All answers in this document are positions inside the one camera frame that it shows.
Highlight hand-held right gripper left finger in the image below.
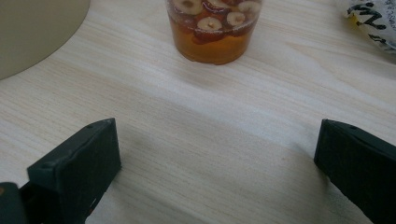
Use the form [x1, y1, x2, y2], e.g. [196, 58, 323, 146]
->
[19, 118, 122, 224]

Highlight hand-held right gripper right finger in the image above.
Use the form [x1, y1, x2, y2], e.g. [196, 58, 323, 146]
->
[313, 119, 396, 224]

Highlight white printed packet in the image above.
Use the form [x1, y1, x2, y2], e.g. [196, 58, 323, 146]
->
[337, 0, 396, 55]

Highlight cream perforated strainer container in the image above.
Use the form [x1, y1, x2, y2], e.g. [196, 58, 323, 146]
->
[0, 0, 92, 81]

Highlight clear plastic cup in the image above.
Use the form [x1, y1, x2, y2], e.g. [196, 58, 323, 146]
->
[164, 0, 263, 65]

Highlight red date slices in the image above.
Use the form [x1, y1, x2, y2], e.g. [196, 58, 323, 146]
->
[171, 0, 262, 45]

